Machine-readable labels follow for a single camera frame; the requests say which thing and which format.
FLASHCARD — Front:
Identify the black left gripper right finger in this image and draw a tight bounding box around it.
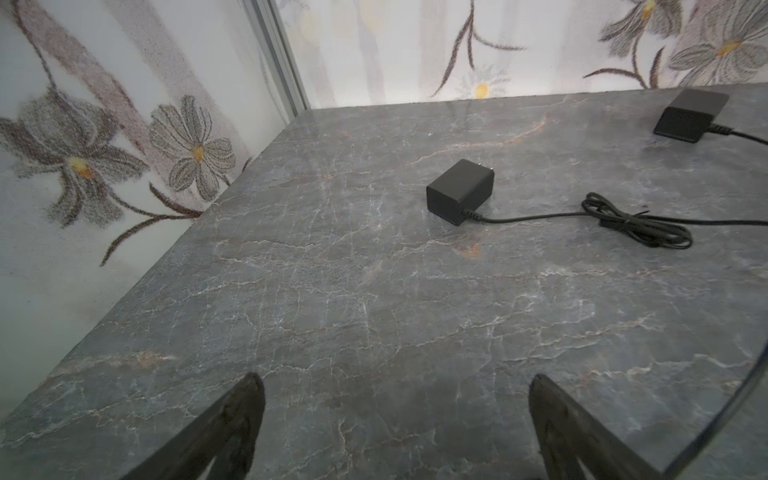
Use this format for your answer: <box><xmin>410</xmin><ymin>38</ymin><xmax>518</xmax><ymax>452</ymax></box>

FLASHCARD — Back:
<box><xmin>528</xmin><ymin>374</ymin><xmax>660</xmax><ymax>479</ymax></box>

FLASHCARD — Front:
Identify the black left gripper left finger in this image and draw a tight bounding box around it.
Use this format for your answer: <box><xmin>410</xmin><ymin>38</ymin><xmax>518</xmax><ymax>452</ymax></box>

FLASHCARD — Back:
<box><xmin>124</xmin><ymin>372</ymin><xmax>266</xmax><ymax>479</ymax></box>

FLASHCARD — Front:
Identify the black power adapter with cable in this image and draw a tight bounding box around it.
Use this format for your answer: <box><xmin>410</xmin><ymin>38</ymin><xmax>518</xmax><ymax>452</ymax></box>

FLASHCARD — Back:
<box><xmin>425</xmin><ymin>158</ymin><xmax>768</xmax><ymax>251</ymax></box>

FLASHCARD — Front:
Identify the aluminium left corner post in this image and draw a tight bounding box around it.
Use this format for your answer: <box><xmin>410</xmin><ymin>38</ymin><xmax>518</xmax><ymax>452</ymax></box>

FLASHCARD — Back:
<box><xmin>243</xmin><ymin>0</ymin><xmax>310</xmax><ymax>118</ymax></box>

